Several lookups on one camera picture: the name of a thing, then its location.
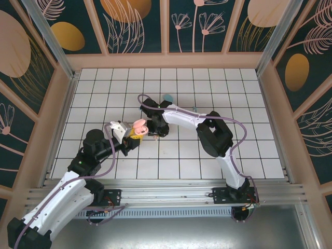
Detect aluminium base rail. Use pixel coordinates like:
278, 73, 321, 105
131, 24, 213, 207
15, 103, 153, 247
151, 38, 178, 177
28, 178, 308, 210

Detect aluminium corner post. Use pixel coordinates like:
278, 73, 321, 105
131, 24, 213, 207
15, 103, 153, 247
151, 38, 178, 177
255, 0, 311, 76
20, 0, 80, 80

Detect pink earbud charging case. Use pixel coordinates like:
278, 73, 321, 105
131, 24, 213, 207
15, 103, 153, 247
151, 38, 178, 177
131, 118, 149, 136

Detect aluminium table side rail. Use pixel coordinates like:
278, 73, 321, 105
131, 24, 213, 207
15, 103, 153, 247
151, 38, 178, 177
258, 74, 296, 185
41, 74, 78, 189

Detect perforated metal cable tray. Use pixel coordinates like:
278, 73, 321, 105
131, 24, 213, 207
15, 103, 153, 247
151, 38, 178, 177
70, 208, 234, 219

